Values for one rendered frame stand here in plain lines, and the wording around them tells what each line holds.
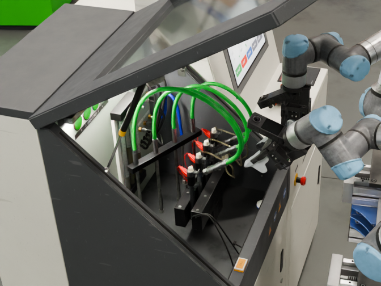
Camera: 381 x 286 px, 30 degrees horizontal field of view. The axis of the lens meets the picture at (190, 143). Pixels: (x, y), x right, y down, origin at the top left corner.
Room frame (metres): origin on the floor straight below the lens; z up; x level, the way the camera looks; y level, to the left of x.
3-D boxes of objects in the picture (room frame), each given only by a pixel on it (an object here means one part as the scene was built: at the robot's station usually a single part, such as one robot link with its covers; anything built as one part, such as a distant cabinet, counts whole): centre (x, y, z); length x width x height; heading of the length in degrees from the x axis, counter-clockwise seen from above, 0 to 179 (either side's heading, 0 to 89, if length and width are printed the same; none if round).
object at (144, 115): (2.22, 0.16, 1.20); 0.13 x 0.03 x 0.31; 158
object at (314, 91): (2.49, -0.40, 0.96); 0.70 x 0.22 x 0.03; 158
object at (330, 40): (1.92, -0.43, 1.52); 0.11 x 0.11 x 0.08; 27
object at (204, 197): (2.01, -0.04, 0.91); 0.34 x 0.10 x 0.15; 158
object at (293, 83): (1.89, -0.33, 1.45); 0.08 x 0.08 x 0.05
